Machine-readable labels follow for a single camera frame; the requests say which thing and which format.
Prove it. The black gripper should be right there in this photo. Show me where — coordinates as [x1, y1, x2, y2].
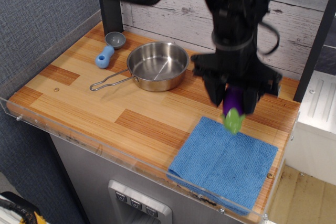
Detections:
[191, 46, 282, 115]

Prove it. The purple toy eggplant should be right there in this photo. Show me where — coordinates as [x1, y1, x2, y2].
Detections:
[222, 86, 245, 134]

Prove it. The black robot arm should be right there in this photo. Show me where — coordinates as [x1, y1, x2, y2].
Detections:
[191, 0, 282, 115]

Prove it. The blue microfiber cloth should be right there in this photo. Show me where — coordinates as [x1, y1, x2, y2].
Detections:
[167, 117, 278, 216]

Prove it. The stainless steel pan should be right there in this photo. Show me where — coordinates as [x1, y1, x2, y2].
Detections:
[90, 41, 190, 92]

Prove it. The white toy sink unit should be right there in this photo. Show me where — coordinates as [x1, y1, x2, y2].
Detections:
[285, 71, 335, 185]

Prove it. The clear acrylic table guard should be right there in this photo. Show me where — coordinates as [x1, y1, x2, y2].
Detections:
[1, 18, 299, 223]

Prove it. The blue grey measuring scoop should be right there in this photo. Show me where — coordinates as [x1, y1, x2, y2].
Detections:
[95, 32, 126, 69]

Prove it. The silver dispenser button panel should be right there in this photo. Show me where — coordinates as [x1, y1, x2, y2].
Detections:
[108, 179, 173, 223]

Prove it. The grey toy fridge cabinet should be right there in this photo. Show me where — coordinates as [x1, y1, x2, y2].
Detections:
[51, 136, 239, 223]

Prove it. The yellow tape piece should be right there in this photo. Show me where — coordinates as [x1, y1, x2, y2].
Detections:
[34, 211, 49, 224]

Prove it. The black vertical post right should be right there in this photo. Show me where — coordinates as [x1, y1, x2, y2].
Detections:
[293, 0, 335, 102]

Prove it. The black vertical post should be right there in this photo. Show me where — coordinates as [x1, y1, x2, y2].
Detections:
[293, 0, 335, 102]
[99, 0, 124, 35]

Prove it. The black vertical post left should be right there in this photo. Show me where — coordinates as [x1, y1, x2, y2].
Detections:
[99, 0, 124, 35]

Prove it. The black braided cable sleeve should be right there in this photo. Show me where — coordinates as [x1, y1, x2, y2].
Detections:
[0, 198, 36, 224]

